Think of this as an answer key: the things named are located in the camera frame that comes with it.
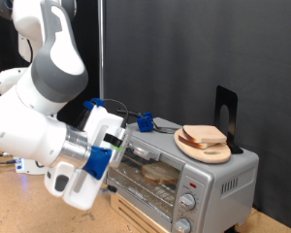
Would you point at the metal spatula with blue block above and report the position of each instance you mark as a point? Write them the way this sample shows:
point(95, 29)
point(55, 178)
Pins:
point(145, 123)

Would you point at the round wooden cutting board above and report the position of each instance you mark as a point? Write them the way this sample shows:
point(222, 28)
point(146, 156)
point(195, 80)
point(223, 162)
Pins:
point(213, 157)

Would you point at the white bread slice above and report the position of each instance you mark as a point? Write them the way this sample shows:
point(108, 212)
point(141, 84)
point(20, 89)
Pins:
point(192, 144)
point(160, 173)
point(203, 133)

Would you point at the vertical metal pole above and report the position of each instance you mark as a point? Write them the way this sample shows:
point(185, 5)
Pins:
point(101, 48)

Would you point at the gray fabric backdrop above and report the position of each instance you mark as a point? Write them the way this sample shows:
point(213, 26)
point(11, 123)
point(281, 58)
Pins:
point(200, 48)

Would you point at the red oven indicator light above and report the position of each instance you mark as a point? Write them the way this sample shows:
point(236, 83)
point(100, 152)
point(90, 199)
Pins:
point(193, 185)

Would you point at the silver toaster oven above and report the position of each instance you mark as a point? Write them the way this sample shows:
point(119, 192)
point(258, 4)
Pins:
point(236, 207)

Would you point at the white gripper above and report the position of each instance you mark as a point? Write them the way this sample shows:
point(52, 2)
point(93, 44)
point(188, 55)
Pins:
point(77, 191)

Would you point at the black metal bookend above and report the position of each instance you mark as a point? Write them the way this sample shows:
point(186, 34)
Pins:
point(231, 100)

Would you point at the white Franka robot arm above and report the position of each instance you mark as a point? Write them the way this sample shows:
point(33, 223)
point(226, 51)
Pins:
point(48, 74)

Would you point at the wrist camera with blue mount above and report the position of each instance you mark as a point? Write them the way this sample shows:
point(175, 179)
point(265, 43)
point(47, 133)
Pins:
point(97, 161)

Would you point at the silver oven knob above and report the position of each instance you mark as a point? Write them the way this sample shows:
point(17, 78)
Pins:
point(183, 226)
point(187, 202)

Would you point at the black fabric backdrop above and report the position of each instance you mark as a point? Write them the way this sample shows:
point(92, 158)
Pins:
point(90, 48)

